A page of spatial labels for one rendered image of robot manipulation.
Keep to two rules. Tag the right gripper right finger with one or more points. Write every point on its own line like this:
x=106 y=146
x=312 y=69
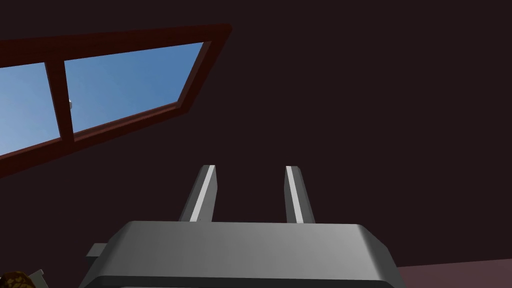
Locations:
x=297 y=196

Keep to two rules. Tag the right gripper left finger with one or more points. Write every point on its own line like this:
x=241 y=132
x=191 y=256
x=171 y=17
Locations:
x=201 y=196

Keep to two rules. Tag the dark red framed window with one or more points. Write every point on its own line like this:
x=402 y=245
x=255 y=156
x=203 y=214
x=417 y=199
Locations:
x=120 y=88

